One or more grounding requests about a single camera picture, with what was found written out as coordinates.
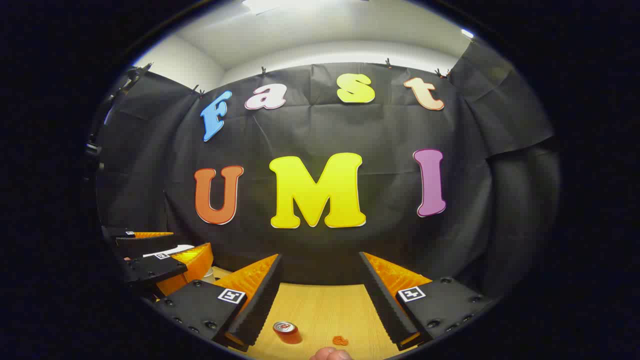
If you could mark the white desktop garbage bin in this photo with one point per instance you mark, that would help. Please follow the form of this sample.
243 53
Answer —
182 248

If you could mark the small ceiling light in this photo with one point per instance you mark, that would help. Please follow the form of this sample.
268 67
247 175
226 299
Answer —
467 33

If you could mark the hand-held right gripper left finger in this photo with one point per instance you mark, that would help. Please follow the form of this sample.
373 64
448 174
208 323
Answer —
260 305

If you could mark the red pop can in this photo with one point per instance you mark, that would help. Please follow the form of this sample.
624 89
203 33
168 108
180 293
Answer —
289 334

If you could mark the black backdrop stand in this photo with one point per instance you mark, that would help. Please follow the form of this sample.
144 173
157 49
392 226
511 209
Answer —
131 76

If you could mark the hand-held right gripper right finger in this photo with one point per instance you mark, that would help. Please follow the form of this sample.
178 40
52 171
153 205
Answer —
382 305

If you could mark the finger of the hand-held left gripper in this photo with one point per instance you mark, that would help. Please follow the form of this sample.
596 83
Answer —
155 270
145 244

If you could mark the orange paper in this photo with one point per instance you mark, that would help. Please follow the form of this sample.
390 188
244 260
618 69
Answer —
340 341

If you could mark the wooden desktop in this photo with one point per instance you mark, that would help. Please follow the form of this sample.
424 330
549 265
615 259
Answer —
325 310

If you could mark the black backdrop cloth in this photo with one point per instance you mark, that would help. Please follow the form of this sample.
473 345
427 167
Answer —
310 130

